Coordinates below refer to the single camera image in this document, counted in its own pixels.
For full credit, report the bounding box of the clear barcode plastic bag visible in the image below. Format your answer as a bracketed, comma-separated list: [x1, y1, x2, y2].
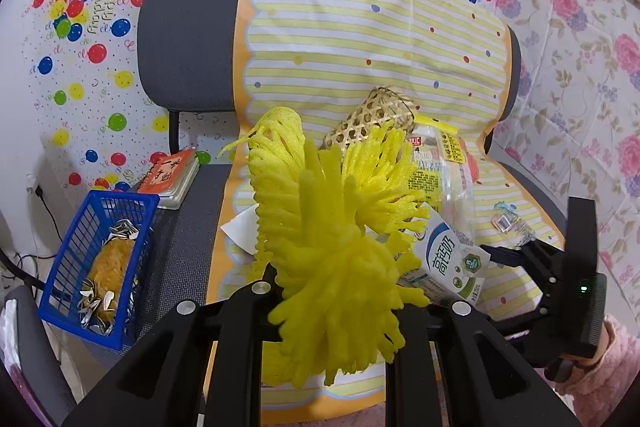
[491, 202, 536, 248]

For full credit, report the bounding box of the white green milk carton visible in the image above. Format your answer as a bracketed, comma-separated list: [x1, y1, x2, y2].
[399, 202, 490, 307]

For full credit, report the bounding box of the yellow foam fruit net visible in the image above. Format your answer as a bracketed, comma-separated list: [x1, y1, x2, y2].
[243, 106, 430, 387]

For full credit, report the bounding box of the right hand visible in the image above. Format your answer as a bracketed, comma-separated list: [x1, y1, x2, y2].
[542, 314, 618, 400]

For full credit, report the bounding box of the yellow bread in basket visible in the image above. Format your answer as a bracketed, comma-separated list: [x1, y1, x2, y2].
[88, 237, 134, 322]

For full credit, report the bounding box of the blue plastic basket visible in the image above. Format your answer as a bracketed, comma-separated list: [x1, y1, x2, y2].
[38, 191, 160, 350]

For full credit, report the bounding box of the white paper tissue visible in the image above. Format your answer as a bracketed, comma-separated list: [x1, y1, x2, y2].
[220, 204, 258, 256]

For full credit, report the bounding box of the woven bamboo basket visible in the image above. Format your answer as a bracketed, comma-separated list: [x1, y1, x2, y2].
[322, 87, 418, 152]

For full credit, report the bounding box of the orange covered book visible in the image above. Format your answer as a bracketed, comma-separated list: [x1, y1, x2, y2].
[137, 148, 200, 210]

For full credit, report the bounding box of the yellow striped chair cloth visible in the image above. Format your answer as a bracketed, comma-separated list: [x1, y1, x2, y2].
[204, 0, 566, 425]

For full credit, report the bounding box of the grey office chair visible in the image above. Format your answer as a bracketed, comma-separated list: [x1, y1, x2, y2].
[79, 0, 572, 373]

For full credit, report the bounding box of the floral pattern wall sheet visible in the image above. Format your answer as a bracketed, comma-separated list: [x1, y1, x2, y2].
[495, 0, 639, 329]

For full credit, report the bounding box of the black power cable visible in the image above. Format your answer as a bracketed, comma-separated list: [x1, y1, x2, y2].
[0, 185, 64, 293]

